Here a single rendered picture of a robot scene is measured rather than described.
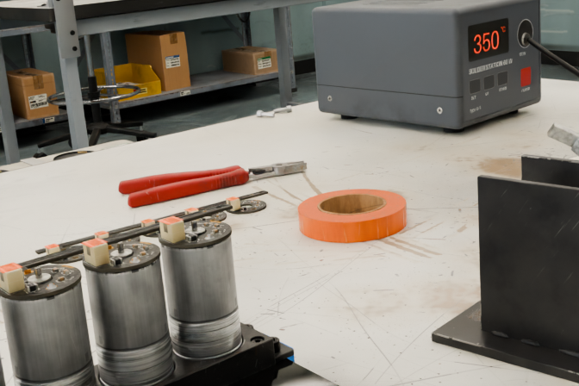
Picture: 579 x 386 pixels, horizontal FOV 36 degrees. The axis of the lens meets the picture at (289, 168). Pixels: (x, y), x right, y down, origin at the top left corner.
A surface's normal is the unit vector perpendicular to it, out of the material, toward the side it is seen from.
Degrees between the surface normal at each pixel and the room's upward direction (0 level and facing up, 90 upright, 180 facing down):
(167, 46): 90
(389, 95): 90
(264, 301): 0
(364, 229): 90
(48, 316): 90
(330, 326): 0
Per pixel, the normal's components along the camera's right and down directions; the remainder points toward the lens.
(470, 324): -0.07, -0.96
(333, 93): -0.73, 0.23
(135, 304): 0.43, 0.20
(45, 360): 0.18, 0.24
